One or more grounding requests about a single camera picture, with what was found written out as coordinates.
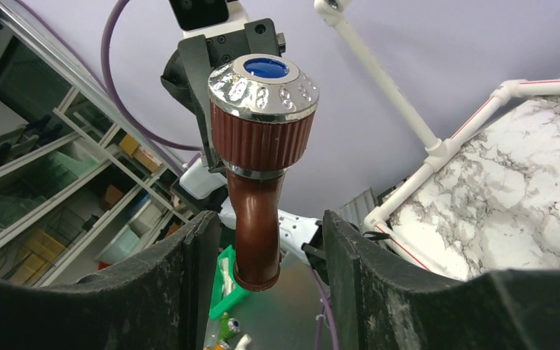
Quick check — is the metal storage shelf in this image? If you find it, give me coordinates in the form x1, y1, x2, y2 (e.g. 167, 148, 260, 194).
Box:
0, 18, 193, 287

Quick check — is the green plastic tray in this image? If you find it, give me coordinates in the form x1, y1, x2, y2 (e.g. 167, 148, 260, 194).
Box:
209, 245, 251, 320

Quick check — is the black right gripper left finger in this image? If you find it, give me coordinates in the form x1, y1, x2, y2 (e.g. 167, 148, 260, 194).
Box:
0, 211, 221, 349

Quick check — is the brown water faucet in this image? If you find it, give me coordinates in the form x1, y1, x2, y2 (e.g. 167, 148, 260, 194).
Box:
208, 53, 319, 292

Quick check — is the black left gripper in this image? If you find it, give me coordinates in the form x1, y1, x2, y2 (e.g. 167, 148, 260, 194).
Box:
160, 18, 286, 173

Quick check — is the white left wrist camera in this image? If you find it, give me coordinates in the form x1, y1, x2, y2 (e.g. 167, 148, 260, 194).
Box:
169, 0, 249, 39

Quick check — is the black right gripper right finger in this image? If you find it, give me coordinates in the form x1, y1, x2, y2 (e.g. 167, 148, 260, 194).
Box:
322, 211, 560, 349

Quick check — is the white PVC pipe frame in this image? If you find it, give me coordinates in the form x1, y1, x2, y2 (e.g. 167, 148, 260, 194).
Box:
314, 1, 560, 280

